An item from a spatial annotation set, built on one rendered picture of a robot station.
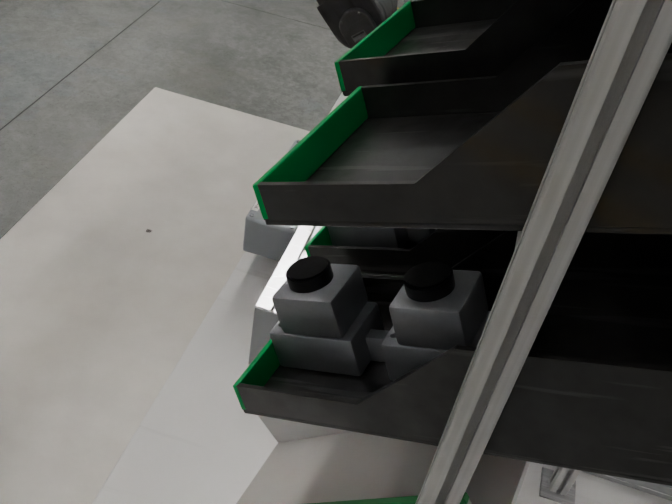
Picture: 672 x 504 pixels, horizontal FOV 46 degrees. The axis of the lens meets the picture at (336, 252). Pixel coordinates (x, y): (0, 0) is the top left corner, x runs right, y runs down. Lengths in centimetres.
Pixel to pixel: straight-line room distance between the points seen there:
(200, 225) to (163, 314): 19
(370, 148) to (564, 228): 18
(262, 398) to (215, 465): 40
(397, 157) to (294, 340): 15
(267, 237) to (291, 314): 54
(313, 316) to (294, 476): 23
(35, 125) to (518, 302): 272
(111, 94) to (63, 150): 40
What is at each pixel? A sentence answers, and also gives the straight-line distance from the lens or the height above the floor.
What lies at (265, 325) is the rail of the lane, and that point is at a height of 94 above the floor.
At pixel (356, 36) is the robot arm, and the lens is 84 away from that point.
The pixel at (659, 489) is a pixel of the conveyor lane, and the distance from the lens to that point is 102.
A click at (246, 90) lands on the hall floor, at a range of 323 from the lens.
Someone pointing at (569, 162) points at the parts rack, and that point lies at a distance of 29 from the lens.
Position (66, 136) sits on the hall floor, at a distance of 292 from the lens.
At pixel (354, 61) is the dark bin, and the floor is 137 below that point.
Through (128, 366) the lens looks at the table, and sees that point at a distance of 98.
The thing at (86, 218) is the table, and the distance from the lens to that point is 119.
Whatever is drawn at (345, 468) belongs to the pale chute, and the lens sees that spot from 66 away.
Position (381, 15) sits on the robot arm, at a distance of 83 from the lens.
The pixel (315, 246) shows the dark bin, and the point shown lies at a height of 121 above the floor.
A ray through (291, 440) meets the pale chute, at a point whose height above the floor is 100.
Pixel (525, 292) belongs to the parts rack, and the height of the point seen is 139.
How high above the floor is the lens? 161
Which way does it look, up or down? 40 degrees down
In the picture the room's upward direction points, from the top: 11 degrees clockwise
